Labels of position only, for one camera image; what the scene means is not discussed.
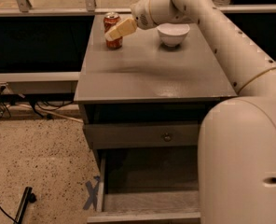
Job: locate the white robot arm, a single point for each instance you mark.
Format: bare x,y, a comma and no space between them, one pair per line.
237,142

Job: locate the grey drawer cabinet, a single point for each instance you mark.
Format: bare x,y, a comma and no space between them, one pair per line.
146,82

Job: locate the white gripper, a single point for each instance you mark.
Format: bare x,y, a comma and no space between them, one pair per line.
141,13

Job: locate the round metal drawer knob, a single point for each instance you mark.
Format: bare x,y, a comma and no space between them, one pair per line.
167,137

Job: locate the red coke can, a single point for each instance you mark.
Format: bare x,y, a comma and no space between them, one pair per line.
112,37

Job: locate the metal railing frame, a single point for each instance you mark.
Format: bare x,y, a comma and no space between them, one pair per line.
57,81

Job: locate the top grey drawer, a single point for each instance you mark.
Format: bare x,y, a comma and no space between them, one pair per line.
129,135

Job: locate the blue tape cross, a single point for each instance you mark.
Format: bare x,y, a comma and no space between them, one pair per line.
93,192

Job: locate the white ceramic bowl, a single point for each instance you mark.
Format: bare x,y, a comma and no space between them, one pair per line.
172,35

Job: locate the open middle grey drawer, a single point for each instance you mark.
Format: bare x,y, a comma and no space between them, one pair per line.
153,185

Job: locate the black bar on floor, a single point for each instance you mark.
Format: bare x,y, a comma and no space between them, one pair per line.
27,197

